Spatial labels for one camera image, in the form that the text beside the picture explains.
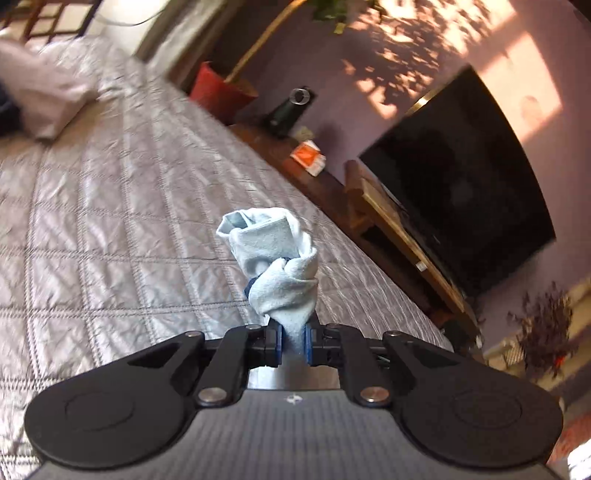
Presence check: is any woven flower vase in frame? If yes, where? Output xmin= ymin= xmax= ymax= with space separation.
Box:
xmin=488 ymin=340 xmax=528 ymax=371

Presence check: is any dark blue garment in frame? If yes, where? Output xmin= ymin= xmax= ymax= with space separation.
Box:
xmin=0 ymin=80 xmax=25 ymax=136

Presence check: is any orange and white box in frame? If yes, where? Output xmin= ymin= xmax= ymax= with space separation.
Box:
xmin=290 ymin=141 xmax=327 ymax=176

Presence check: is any dried purple flower bunch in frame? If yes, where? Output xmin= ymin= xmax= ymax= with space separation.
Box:
xmin=507 ymin=281 xmax=579 ymax=385

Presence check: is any grey curtain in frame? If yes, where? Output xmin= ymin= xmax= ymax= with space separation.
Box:
xmin=133 ymin=0 xmax=228 ymax=89

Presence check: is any red plant pot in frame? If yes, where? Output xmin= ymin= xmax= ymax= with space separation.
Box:
xmin=189 ymin=62 xmax=259 ymax=125

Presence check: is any silver quilted blanket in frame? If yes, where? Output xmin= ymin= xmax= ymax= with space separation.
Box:
xmin=0 ymin=36 xmax=455 ymax=480

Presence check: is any wooden television stand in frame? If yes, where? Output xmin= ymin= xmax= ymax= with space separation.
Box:
xmin=230 ymin=122 xmax=486 ymax=361

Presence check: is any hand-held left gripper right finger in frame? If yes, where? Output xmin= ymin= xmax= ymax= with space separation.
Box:
xmin=304 ymin=323 xmax=467 ymax=408

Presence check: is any black cylindrical speaker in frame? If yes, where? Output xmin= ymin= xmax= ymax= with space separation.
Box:
xmin=269 ymin=86 xmax=317 ymax=138

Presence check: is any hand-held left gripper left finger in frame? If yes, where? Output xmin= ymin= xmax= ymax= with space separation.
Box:
xmin=122 ymin=322 xmax=283 ymax=408

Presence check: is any black flat television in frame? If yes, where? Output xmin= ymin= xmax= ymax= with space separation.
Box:
xmin=359 ymin=65 xmax=557 ymax=297

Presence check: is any light blue cloth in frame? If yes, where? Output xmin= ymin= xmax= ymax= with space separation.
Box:
xmin=215 ymin=207 xmax=320 ymax=366

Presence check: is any wooden lattice frame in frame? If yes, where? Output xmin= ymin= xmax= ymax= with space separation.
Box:
xmin=0 ymin=0 xmax=103 ymax=41

